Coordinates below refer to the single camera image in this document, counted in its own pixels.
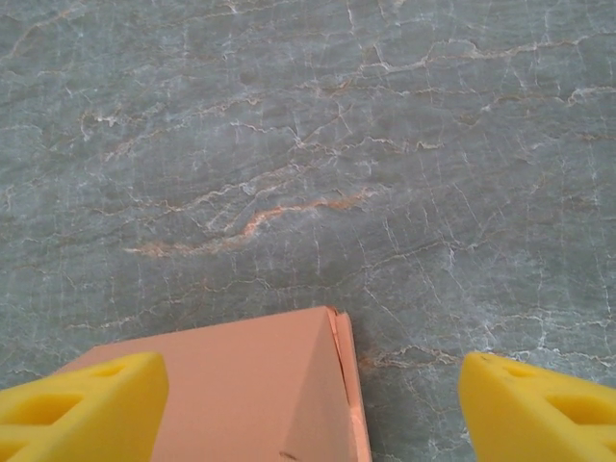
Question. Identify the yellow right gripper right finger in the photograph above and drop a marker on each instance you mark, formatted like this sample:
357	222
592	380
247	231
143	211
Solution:
505	414

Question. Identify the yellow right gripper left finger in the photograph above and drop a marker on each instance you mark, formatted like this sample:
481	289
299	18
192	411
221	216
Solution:
120	414

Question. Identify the orange paper box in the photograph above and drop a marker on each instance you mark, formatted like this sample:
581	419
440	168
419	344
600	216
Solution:
250	385

